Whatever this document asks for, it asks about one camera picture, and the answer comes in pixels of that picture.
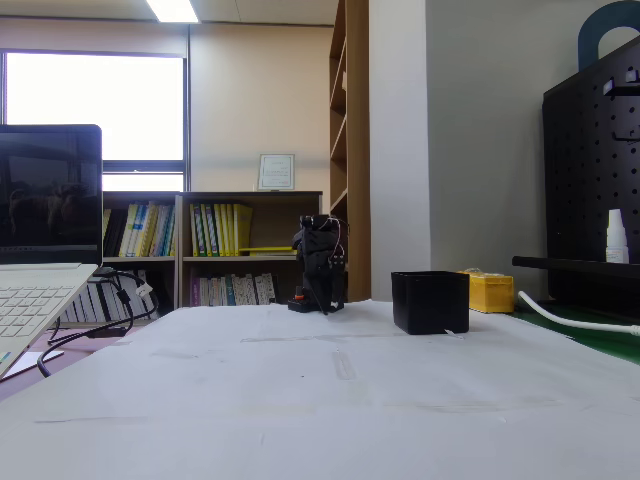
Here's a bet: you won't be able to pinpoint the white plastic bottle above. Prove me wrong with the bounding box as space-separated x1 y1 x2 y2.
605 208 631 265

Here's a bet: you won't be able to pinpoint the white power cable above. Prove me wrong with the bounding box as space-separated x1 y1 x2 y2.
517 290 640 338

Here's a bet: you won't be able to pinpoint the thick yellow binder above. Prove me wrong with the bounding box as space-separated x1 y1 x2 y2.
232 203 254 258

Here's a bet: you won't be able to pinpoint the black square container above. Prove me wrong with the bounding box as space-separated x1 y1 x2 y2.
390 270 471 336

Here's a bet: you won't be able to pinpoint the green desk mat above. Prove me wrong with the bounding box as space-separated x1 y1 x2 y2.
499 299 640 369

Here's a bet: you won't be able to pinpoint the wide low dark bookshelf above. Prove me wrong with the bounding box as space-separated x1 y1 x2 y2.
175 190 324 308

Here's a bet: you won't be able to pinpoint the framed white certificate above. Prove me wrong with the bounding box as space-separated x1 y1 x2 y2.
257 153 297 193

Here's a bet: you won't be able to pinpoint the flat yellow folder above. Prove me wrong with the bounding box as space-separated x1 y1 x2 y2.
238 245 298 258

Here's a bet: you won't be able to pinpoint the yellow cardboard box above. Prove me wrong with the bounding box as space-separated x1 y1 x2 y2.
457 268 516 315

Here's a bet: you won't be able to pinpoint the taped white paper sheets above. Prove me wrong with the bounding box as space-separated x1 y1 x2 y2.
0 298 640 480

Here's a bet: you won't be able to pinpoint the tall wooden bookshelf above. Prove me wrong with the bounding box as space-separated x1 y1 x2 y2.
328 0 372 304

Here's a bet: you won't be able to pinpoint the white paper card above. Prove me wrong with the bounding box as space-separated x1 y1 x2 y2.
1 349 67 384

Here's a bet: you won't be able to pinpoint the bright window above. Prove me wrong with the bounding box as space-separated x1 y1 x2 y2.
0 48 192 194

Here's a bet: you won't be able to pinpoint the black plug cable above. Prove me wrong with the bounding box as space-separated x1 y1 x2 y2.
47 269 161 347

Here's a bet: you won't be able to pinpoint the narrow low dark bookshelf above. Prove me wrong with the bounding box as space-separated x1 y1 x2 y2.
101 191 183 322

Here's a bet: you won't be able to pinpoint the black pegboard stand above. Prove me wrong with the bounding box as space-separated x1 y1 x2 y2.
511 32 640 314

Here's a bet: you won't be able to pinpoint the black looped cable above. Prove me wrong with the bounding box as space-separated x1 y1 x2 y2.
37 269 136 379

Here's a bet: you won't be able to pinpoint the teal arch shape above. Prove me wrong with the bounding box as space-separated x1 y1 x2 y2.
577 0 640 72

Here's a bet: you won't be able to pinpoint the ceiling light panel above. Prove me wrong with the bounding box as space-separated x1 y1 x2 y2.
145 0 202 24

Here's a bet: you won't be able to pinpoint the white laptop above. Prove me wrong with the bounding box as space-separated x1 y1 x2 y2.
0 123 104 381

